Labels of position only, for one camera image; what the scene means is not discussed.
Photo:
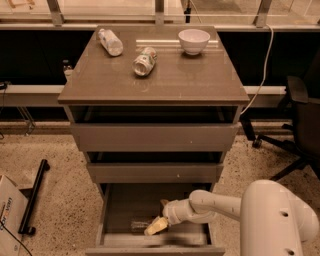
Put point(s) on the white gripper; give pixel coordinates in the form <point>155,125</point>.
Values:
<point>174,212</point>

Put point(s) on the clear water bottle red label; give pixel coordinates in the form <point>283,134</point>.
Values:
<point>139,225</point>

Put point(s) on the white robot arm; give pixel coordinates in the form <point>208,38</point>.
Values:
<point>273,220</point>

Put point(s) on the grey bottom drawer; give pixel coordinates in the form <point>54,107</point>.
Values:
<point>124,202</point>

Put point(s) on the grey drawer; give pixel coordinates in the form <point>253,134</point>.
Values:
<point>155,173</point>
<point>124,202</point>
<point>153,137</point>

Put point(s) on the grey middle drawer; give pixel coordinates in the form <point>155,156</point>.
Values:
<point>155,173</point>

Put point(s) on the grey drawer cabinet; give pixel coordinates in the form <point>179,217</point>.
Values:
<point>181,89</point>

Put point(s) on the grey top drawer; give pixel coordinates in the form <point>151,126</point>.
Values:
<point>153,137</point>

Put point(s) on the small bottle behind cabinet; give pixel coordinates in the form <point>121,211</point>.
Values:
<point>67,69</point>

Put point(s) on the clear plastic bottle white label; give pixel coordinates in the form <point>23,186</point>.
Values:
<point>110,42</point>

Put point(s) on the green labelled can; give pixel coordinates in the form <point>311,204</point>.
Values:
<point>145,61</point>

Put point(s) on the cardboard box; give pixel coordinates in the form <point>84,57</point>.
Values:
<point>12,206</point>

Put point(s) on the white bowl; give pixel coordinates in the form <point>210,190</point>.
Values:
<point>193,41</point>

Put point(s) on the black office chair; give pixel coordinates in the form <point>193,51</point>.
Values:
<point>305,127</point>

